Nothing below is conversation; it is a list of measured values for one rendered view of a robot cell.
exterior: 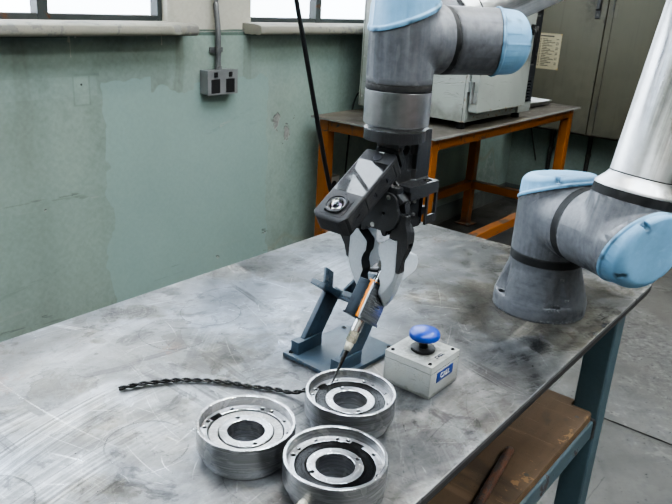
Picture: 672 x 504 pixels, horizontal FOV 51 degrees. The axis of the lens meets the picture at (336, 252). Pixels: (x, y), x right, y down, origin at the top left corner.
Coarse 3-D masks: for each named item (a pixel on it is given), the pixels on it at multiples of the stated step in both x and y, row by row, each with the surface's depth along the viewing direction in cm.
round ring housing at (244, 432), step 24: (216, 408) 78; (240, 408) 79; (264, 408) 79; (288, 408) 78; (240, 432) 77; (264, 432) 75; (288, 432) 75; (216, 456) 71; (240, 456) 70; (264, 456) 71
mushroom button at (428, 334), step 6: (414, 330) 90; (420, 330) 90; (426, 330) 90; (432, 330) 90; (438, 330) 91; (414, 336) 90; (420, 336) 89; (426, 336) 89; (432, 336) 89; (438, 336) 90; (420, 342) 89; (426, 342) 89; (432, 342) 89; (426, 348) 91
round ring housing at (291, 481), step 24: (312, 432) 74; (336, 432) 75; (360, 432) 74; (288, 456) 71; (312, 456) 72; (336, 456) 73; (384, 456) 71; (288, 480) 68; (336, 480) 68; (384, 480) 69
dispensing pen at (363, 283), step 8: (360, 280) 85; (368, 280) 84; (376, 280) 86; (360, 288) 85; (352, 296) 85; (360, 296) 84; (352, 304) 84; (352, 312) 84; (360, 320) 85; (352, 328) 85; (360, 328) 85; (352, 336) 85; (352, 344) 85; (344, 352) 85
